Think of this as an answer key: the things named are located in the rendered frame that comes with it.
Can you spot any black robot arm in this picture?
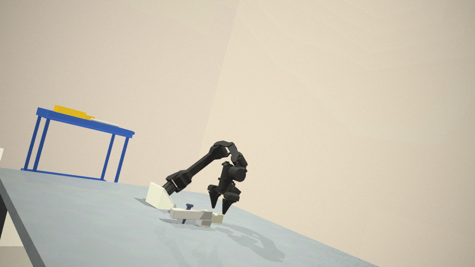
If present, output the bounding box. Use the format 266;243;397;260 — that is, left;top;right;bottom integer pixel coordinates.
162;141;248;196

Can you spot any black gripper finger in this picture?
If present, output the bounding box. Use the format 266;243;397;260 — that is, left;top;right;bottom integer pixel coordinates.
208;191;221;208
222;198;237;214

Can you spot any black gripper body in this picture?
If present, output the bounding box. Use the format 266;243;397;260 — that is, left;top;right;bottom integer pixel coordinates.
207;176;240;201

